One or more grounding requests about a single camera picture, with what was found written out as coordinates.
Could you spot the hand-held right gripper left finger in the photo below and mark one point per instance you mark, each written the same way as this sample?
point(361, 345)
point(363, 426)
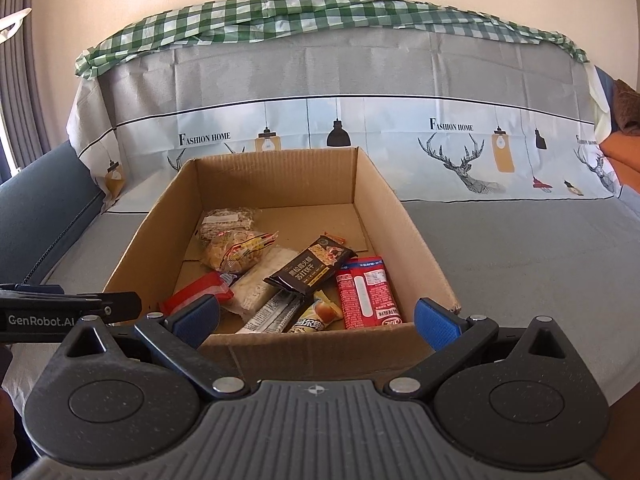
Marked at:
point(197, 317)

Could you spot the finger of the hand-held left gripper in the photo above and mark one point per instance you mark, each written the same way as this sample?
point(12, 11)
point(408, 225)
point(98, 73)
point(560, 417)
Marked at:
point(35, 289)
point(122, 305)

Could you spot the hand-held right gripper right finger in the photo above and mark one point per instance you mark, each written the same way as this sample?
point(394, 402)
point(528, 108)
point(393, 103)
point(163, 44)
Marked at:
point(437, 322)

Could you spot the small red clear packet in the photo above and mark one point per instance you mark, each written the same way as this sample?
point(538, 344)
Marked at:
point(200, 287)

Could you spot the red snack packet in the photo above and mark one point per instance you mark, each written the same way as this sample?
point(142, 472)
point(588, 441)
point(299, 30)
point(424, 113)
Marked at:
point(370, 295)

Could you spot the clear orange cracker packet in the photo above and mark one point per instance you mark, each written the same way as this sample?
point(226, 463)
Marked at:
point(235, 252)

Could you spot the silver stick packet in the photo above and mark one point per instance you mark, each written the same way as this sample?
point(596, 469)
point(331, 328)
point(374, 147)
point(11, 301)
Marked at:
point(272, 312)

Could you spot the pale rice cake packet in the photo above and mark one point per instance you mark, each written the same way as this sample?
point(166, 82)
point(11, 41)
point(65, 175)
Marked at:
point(265, 280)

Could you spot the clear bag of nuts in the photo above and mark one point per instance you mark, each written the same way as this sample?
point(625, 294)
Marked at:
point(227, 222)

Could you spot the small yellow snack packet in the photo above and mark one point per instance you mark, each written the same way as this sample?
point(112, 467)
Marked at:
point(317, 315)

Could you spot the dark brown snack bar packet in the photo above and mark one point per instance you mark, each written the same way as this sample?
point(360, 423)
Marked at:
point(310, 265)

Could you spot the cardboard box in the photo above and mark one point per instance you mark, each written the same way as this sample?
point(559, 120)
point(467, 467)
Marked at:
point(290, 170)

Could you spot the blue sofa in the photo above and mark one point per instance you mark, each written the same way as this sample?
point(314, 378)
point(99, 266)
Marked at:
point(45, 200)

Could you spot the grey curtain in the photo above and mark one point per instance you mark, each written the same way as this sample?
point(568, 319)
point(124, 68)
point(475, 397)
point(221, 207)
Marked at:
point(15, 85)

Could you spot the orange cushion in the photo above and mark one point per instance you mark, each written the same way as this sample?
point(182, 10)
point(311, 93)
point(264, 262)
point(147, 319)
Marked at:
point(625, 160)

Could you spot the brown cloth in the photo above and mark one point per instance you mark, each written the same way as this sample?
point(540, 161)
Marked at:
point(629, 110)

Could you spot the green checked cloth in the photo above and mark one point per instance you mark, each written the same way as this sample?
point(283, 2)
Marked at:
point(225, 20)

